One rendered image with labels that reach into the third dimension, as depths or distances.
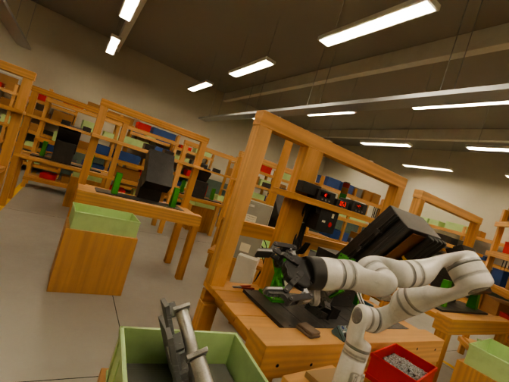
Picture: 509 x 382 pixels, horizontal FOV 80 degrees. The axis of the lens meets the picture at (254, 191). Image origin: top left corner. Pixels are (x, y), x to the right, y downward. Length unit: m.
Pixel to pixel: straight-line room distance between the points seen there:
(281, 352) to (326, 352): 0.28
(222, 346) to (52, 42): 10.84
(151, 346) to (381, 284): 0.76
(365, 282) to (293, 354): 0.80
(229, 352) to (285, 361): 0.32
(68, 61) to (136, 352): 10.64
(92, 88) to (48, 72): 1.17
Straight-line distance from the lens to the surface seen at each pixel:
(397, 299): 1.16
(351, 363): 1.30
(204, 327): 1.97
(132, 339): 1.14
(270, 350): 1.41
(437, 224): 11.04
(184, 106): 11.78
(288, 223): 1.98
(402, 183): 2.77
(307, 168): 1.99
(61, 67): 11.36
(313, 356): 1.60
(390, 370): 1.70
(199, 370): 0.65
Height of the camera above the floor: 1.50
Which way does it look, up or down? 1 degrees down
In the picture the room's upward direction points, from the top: 17 degrees clockwise
